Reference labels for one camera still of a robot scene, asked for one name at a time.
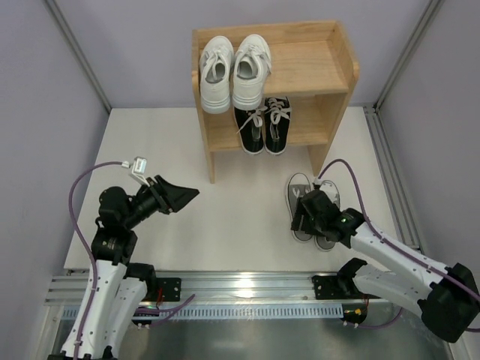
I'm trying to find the wooden two-tier shoe shelf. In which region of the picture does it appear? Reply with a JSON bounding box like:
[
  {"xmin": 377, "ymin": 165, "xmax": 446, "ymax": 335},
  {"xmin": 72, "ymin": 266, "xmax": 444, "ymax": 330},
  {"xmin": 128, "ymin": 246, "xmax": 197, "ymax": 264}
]
[{"xmin": 191, "ymin": 20, "xmax": 359, "ymax": 178}]

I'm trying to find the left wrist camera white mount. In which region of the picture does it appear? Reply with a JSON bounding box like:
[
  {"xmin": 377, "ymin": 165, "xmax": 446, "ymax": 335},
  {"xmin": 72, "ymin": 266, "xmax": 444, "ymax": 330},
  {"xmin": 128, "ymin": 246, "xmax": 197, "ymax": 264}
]
[{"xmin": 121, "ymin": 157, "xmax": 149, "ymax": 186}]

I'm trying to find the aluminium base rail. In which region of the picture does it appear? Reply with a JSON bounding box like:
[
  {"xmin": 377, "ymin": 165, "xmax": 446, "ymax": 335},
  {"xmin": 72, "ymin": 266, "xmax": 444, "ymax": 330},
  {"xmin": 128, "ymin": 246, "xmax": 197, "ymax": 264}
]
[{"xmin": 44, "ymin": 271, "xmax": 331, "ymax": 305}]

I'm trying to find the white sneaker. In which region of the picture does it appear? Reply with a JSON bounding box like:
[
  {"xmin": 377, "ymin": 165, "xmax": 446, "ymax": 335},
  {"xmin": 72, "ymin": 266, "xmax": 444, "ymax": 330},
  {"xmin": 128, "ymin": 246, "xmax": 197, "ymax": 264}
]
[
  {"xmin": 232, "ymin": 34, "xmax": 272, "ymax": 111},
  {"xmin": 199, "ymin": 36, "xmax": 234, "ymax": 115}
]

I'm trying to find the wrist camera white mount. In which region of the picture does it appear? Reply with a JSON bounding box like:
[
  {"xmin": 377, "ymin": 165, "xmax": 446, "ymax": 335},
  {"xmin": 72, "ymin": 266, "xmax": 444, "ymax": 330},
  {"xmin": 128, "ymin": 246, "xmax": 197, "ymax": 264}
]
[
  {"xmin": 121, "ymin": 157, "xmax": 149, "ymax": 186},
  {"xmin": 313, "ymin": 179, "xmax": 341, "ymax": 207}
]

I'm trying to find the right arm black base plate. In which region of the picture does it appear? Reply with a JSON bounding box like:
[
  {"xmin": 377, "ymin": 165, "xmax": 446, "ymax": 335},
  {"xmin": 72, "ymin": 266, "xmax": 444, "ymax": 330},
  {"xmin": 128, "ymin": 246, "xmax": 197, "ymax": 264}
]
[{"xmin": 311, "ymin": 274, "xmax": 348, "ymax": 300}]

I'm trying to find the perforated cable duct strip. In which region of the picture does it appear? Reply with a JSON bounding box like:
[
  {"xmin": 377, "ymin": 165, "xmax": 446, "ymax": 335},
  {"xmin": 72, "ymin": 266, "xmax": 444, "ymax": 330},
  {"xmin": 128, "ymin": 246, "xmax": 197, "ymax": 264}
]
[{"xmin": 59, "ymin": 302, "xmax": 344, "ymax": 320}]

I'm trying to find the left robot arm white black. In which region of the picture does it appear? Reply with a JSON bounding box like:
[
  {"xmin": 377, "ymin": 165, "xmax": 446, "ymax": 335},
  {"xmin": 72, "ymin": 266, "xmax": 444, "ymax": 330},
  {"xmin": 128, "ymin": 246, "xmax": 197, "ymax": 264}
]
[{"xmin": 49, "ymin": 175, "xmax": 200, "ymax": 359}]

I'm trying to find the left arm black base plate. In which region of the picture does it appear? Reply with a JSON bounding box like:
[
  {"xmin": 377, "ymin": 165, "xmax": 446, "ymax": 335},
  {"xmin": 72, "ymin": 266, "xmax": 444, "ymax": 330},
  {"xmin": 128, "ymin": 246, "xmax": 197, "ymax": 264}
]
[{"xmin": 144, "ymin": 277, "xmax": 182, "ymax": 303}]

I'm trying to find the black canvas sneaker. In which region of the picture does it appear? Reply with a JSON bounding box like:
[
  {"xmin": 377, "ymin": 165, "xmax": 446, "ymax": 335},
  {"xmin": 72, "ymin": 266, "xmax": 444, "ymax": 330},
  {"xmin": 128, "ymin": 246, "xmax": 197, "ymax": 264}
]
[
  {"xmin": 264, "ymin": 97, "xmax": 292, "ymax": 155},
  {"xmin": 233, "ymin": 106, "xmax": 265, "ymax": 155}
]

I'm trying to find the right aluminium frame post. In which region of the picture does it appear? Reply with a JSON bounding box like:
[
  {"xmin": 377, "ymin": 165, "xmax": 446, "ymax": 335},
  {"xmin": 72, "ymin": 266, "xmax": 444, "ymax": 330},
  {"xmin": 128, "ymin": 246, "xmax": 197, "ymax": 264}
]
[{"xmin": 373, "ymin": 0, "xmax": 445, "ymax": 112}]

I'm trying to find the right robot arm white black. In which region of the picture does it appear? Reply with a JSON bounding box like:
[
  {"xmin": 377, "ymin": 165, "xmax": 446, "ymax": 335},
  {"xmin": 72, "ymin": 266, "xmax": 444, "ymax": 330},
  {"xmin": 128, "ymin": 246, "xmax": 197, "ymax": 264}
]
[{"xmin": 287, "ymin": 185, "xmax": 479, "ymax": 343}]

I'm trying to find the left aluminium frame post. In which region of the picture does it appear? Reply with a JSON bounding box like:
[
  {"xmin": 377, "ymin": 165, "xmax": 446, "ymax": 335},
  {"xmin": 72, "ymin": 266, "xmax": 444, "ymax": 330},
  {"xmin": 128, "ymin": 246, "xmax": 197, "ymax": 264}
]
[{"xmin": 43, "ymin": 0, "xmax": 112, "ymax": 113}]

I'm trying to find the grey canvas sneaker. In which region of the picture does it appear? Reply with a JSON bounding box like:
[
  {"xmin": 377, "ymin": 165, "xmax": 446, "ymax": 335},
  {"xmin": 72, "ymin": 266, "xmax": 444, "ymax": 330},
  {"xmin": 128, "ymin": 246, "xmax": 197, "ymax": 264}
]
[
  {"xmin": 313, "ymin": 179, "xmax": 343, "ymax": 252},
  {"xmin": 285, "ymin": 172, "xmax": 312, "ymax": 243}
]

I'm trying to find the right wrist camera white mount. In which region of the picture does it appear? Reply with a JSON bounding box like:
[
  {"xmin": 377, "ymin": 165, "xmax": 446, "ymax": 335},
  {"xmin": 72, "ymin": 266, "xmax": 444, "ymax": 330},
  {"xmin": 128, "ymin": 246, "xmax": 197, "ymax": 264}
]
[{"xmin": 313, "ymin": 179, "xmax": 341, "ymax": 207}]

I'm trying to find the aluminium frame post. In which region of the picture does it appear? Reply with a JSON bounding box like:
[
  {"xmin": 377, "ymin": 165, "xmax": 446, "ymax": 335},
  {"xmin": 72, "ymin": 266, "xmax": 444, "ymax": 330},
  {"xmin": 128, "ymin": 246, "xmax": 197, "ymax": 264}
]
[
  {"xmin": 43, "ymin": 0, "xmax": 112, "ymax": 113},
  {"xmin": 373, "ymin": 0, "xmax": 445, "ymax": 112}
]

